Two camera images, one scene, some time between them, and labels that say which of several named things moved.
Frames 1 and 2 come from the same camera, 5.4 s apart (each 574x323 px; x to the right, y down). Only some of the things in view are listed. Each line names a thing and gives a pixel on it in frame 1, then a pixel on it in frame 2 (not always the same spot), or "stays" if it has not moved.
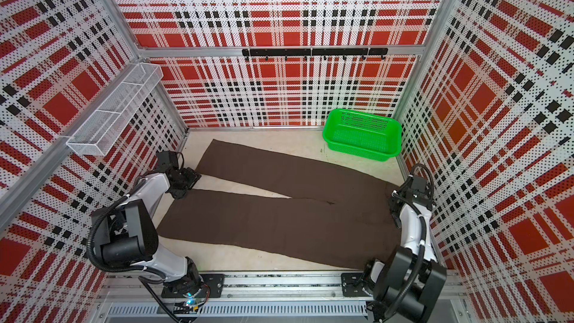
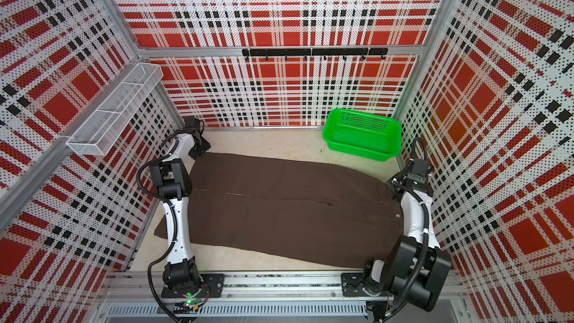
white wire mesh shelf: [99, 134] stays
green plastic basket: [363, 134] stays
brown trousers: [277, 202] stays
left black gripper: [193, 176] -> [205, 146]
